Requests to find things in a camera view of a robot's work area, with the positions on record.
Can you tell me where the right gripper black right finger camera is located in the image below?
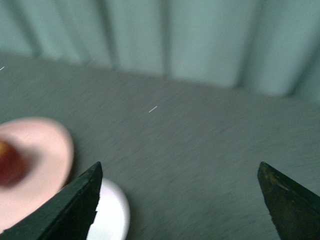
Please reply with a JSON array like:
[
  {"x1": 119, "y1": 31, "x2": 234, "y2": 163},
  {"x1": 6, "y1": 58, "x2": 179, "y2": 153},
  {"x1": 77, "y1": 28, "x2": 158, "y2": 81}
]
[{"x1": 257, "y1": 161, "x2": 320, "y2": 240}]

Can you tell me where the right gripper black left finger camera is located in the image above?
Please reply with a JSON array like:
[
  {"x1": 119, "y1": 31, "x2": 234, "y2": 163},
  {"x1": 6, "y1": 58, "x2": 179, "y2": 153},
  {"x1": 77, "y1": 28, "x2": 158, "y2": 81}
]
[{"x1": 0, "y1": 161, "x2": 103, "y2": 240}]

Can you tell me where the red apple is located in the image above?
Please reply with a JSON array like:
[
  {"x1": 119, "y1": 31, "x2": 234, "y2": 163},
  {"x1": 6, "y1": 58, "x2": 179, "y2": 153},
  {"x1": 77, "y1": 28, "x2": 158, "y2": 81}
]
[{"x1": 0, "y1": 139, "x2": 27, "y2": 186}]

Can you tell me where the pink bowl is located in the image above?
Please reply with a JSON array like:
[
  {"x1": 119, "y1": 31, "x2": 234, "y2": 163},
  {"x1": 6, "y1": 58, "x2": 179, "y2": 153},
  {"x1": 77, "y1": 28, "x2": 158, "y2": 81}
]
[{"x1": 87, "y1": 178, "x2": 131, "y2": 240}]

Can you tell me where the pink plate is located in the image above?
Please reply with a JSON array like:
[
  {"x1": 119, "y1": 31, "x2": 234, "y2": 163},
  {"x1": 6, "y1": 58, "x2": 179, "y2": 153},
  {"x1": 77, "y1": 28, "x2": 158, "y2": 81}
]
[{"x1": 0, "y1": 117, "x2": 74, "y2": 232}]

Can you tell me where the pale grey curtain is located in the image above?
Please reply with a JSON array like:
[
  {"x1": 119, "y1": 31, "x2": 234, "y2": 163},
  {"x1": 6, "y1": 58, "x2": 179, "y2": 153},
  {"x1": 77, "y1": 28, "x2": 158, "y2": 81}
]
[{"x1": 0, "y1": 0, "x2": 320, "y2": 103}]

